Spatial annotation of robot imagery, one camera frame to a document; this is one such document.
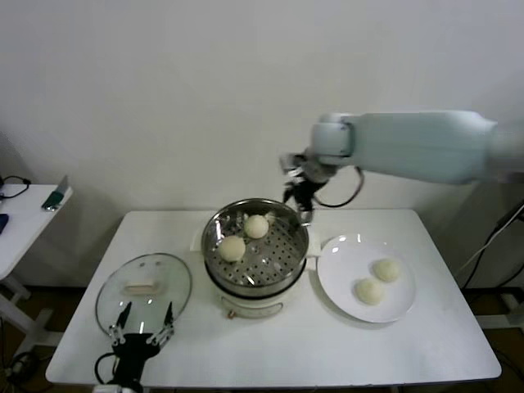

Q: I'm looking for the cream electric pot base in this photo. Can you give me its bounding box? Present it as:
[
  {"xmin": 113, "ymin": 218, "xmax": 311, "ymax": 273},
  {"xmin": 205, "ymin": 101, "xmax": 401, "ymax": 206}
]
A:
[{"xmin": 190, "ymin": 235, "xmax": 321, "ymax": 320}]

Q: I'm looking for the white round plate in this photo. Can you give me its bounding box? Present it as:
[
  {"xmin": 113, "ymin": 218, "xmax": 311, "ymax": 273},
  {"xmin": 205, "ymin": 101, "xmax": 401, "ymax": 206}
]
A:
[{"xmin": 316, "ymin": 233, "xmax": 418, "ymax": 324}]

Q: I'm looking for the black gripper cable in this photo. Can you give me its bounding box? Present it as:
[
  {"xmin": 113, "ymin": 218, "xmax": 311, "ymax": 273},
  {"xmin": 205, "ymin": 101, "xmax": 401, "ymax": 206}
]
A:
[
  {"xmin": 94, "ymin": 351, "xmax": 120, "ymax": 385},
  {"xmin": 314, "ymin": 165, "xmax": 366, "ymax": 208}
]

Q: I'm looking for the black floor cable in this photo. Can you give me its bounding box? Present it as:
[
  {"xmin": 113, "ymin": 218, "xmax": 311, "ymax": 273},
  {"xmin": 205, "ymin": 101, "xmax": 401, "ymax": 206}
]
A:
[{"xmin": 465, "ymin": 241, "xmax": 524, "ymax": 290}]

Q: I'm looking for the black plug adapter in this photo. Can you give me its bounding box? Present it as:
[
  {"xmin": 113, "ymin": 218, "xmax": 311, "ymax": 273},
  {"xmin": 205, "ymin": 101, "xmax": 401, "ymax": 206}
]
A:
[{"xmin": 496, "ymin": 202, "xmax": 524, "ymax": 230}]

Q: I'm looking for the white power cable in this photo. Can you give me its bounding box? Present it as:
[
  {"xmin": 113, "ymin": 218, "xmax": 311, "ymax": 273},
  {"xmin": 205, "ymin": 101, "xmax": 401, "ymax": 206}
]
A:
[{"xmin": 454, "ymin": 212, "xmax": 524, "ymax": 278}]

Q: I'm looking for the floor cable bundle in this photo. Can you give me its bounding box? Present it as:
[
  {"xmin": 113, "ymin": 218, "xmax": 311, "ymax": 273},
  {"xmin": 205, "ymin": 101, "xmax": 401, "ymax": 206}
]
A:
[{"xmin": 0, "ymin": 350, "xmax": 43, "ymax": 386}]

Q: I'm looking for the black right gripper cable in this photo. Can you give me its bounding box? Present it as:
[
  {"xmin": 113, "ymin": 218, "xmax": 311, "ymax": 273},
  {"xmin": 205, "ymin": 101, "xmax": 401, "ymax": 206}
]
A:
[{"xmin": 314, "ymin": 165, "xmax": 366, "ymax": 208}]

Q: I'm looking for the green and grey small tool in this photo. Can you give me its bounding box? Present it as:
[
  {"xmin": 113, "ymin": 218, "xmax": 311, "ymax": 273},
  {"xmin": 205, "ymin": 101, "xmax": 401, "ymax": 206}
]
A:
[{"xmin": 42, "ymin": 175, "xmax": 75, "ymax": 212}]

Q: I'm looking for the glass lid with cream handle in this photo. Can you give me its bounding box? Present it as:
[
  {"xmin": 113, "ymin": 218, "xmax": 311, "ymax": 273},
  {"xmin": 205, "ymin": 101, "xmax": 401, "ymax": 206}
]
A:
[{"xmin": 96, "ymin": 252, "xmax": 193, "ymax": 339}]

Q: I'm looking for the perforated steel steamer basket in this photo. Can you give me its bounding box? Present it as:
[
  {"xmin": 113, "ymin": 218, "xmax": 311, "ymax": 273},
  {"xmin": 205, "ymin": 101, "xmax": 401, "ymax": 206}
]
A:
[{"xmin": 191, "ymin": 198, "xmax": 321, "ymax": 288}]

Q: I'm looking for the white steamed baozi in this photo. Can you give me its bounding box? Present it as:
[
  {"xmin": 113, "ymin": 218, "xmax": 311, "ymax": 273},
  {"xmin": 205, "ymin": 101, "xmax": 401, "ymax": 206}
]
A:
[
  {"xmin": 371, "ymin": 258, "xmax": 403, "ymax": 283},
  {"xmin": 244, "ymin": 215, "xmax": 270, "ymax": 239},
  {"xmin": 354, "ymin": 278, "xmax": 386, "ymax": 306},
  {"xmin": 217, "ymin": 235, "xmax": 247, "ymax": 263}
]

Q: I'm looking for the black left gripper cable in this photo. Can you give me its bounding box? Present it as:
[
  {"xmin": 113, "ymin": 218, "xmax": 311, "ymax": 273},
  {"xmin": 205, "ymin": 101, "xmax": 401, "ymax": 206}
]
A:
[{"xmin": 94, "ymin": 351, "xmax": 120, "ymax": 385}]

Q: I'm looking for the white side table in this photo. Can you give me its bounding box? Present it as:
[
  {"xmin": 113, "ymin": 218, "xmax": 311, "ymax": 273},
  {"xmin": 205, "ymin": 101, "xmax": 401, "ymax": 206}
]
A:
[{"xmin": 0, "ymin": 183, "xmax": 75, "ymax": 357}]

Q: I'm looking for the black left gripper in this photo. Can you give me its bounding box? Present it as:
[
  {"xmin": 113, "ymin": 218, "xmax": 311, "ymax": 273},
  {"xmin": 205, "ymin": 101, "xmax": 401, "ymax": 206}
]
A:
[{"xmin": 106, "ymin": 300, "xmax": 177, "ymax": 386}]

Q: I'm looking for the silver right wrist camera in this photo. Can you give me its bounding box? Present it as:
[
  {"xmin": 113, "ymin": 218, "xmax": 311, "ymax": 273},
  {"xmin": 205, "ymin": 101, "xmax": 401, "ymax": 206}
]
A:
[{"xmin": 279, "ymin": 152, "xmax": 306, "ymax": 175}]

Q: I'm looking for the thin black cable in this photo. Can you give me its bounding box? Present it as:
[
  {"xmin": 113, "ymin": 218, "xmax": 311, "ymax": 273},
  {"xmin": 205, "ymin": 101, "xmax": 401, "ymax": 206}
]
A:
[{"xmin": 0, "ymin": 174, "xmax": 33, "ymax": 201}]

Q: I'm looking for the white base frame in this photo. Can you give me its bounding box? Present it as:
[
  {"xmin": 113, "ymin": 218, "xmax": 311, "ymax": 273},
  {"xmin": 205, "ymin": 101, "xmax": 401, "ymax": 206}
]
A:
[{"xmin": 464, "ymin": 286, "xmax": 524, "ymax": 329}]

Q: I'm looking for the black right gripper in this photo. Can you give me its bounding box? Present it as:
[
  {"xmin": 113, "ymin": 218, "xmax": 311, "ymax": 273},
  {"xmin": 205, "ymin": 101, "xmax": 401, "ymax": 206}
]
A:
[{"xmin": 282, "ymin": 161, "xmax": 328, "ymax": 224}]

